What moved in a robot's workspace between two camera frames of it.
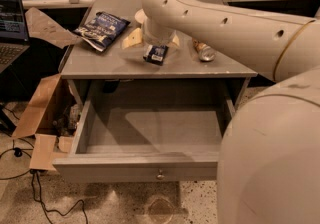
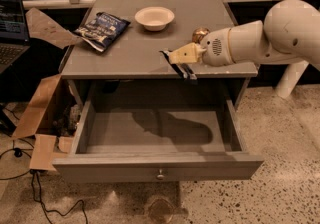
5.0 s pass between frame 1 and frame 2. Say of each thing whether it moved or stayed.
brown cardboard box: stayed
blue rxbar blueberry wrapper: moved
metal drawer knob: stayed
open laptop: stayed
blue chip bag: stayed
